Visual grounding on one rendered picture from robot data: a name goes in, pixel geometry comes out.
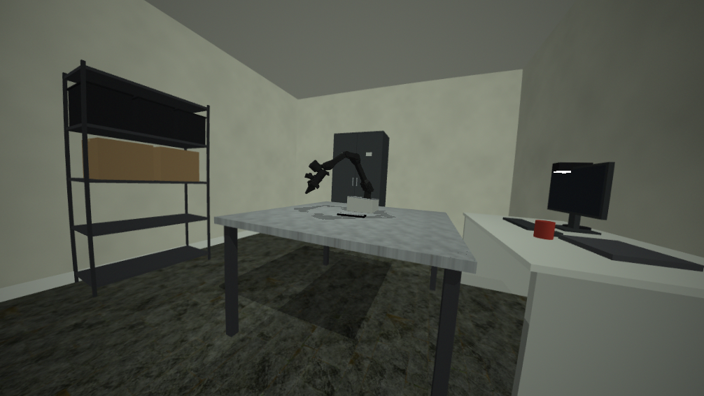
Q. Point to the black keyboard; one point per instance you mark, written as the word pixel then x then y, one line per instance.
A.
pixel 353 215

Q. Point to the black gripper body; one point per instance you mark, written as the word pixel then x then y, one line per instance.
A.
pixel 317 180

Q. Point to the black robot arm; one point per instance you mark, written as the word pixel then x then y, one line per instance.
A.
pixel 354 158

